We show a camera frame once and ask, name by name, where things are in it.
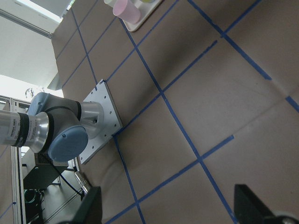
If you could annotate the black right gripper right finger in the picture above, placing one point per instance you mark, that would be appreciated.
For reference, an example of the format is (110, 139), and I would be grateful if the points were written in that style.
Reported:
(251, 205)

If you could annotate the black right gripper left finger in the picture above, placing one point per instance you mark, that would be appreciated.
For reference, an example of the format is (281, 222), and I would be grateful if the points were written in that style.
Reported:
(90, 210)

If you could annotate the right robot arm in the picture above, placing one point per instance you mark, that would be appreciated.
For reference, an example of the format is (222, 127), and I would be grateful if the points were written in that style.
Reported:
(19, 129)

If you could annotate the pink plastic cup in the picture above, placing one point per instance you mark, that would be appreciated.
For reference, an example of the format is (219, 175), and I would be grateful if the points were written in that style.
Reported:
(126, 10)

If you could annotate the green plastic cup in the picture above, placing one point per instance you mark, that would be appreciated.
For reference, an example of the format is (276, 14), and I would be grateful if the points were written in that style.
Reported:
(111, 3)

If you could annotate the grey control box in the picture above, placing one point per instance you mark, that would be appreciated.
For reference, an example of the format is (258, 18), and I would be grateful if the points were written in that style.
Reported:
(39, 171)

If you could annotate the white plastic tray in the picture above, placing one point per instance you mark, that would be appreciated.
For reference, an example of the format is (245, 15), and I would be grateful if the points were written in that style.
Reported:
(146, 10)

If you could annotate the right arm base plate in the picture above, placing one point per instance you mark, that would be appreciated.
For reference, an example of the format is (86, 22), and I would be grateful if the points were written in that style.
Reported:
(100, 118)

